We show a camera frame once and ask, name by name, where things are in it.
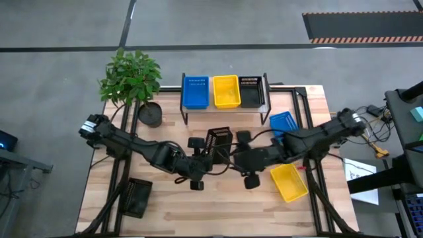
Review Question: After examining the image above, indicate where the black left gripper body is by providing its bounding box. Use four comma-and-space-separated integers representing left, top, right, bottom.
179, 137, 206, 192

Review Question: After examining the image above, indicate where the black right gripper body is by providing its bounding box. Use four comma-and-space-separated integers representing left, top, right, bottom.
236, 130, 270, 190

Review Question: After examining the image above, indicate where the black plastic basket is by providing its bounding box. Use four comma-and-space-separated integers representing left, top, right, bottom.
121, 177, 154, 219
204, 126, 234, 165
237, 75, 266, 109

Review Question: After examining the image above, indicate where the black plant pot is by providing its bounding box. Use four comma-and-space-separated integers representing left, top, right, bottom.
137, 101, 164, 129

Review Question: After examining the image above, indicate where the white paper sheet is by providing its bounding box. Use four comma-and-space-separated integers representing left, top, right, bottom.
343, 157, 380, 206

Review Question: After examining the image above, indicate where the green leafy potted plant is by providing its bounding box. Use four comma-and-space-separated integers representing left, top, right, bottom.
98, 46, 164, 108

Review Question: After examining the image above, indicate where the black stand beam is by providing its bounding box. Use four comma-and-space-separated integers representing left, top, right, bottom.
346, 155, 414, 195

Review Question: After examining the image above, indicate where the dark grey cart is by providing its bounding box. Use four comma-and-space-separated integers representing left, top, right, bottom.
384, 88, 423, 190

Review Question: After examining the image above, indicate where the laptop keyboard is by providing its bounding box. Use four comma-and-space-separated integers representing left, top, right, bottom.
403, 192, 423, 234

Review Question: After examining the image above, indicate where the teal box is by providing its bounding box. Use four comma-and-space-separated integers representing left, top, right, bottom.
410, 106, 423, 123

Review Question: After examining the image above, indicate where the black pole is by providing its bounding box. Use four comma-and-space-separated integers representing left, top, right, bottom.
401, 80, 423, 102

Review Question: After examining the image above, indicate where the grey desk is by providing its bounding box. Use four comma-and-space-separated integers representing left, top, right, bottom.
0, 147, 54, 232

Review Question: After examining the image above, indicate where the black hazard striped floor mat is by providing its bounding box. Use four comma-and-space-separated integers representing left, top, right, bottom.
302, 11, 423, 45

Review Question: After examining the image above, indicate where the black monitor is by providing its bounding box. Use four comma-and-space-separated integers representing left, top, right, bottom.
0, 129, 19, 153

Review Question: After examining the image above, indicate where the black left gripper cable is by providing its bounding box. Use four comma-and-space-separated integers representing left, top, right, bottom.
174, 145, 233, 184

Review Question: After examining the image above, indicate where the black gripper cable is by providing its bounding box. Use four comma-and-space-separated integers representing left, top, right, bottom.
174, 145, 233, 184
227, 128, 277, 156

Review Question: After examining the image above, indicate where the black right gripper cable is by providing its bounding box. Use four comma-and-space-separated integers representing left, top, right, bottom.
227, 128, 277, 156

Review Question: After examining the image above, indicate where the wooden shelf with black frame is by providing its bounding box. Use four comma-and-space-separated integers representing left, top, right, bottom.
178, 72, 273, 127

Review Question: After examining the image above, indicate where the black aluminium rig frame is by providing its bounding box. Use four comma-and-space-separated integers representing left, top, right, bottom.
75, 85, 363, 237

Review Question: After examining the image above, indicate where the black floor cable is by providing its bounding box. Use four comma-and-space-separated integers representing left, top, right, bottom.
358, 105, 393, 147

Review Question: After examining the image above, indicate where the yellow cable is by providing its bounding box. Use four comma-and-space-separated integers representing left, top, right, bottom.
360, 132, 391, 159

